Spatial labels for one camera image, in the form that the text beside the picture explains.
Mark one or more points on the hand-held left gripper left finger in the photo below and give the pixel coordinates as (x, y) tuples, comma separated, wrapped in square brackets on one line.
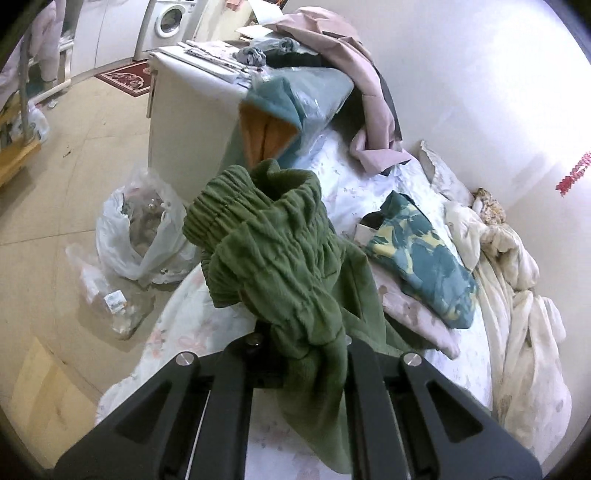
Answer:
[(235, 374)]

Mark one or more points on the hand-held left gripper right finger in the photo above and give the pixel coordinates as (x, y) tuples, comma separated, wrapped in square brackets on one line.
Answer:
[(364, 374)]

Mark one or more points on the green pants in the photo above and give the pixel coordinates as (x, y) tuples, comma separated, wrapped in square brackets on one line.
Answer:
[(277, 240)]

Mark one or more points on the pale pink floral cloth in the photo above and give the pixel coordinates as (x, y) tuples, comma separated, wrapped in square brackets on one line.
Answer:
[(415, 323)]

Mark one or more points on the teal camouflage patterned cloth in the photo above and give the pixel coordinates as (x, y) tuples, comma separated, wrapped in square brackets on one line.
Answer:
[(420, 258)]

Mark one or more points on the clear plastic bag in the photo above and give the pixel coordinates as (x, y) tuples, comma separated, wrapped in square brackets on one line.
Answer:
[(108, 300)]

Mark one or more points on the cream comforter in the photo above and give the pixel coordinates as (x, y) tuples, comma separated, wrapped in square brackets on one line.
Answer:
[(521, 323)]

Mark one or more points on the white plastic bag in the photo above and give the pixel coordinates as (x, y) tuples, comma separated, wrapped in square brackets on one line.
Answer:
[(120, 244)]

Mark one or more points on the flat cardboard sheet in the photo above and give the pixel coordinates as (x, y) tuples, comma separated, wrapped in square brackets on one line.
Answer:
[(51, 397)]

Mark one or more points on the brown patterned cloth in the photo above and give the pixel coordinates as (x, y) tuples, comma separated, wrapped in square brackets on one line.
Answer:
[(489, 205)]

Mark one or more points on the cream pillow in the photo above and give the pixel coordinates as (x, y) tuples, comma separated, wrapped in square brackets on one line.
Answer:
[(445, 177)]

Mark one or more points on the white cabinet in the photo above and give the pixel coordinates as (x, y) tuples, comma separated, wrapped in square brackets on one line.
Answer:
[(194, 115)]

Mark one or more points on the dark cloth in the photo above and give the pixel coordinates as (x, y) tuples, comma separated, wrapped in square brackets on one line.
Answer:
[(390, 101)]

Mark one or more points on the teal blanket in plastic bag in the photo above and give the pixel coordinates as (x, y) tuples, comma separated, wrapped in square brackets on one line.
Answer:
[(281, 99)]

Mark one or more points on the wooden cart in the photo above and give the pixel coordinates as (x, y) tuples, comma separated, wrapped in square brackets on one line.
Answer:
[(14, 157)]

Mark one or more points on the red rug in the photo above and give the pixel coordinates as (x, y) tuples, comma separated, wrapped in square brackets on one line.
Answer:
[(124, 78)]

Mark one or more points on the grey crumpled cloth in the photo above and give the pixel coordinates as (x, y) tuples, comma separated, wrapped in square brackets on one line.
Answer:
[(251, 56)]

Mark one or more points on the white washing machine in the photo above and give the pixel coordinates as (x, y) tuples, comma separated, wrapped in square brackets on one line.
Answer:
[(168, 21)]

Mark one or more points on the white wardrobe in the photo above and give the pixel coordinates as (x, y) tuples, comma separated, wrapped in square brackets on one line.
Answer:
[(106, 32)]

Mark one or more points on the hanging pale pink clothes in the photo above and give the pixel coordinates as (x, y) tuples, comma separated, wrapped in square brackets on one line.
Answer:
[(46, 37)]

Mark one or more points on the red wall decoration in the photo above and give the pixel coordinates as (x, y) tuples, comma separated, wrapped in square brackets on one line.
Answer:
[(575, 173)]

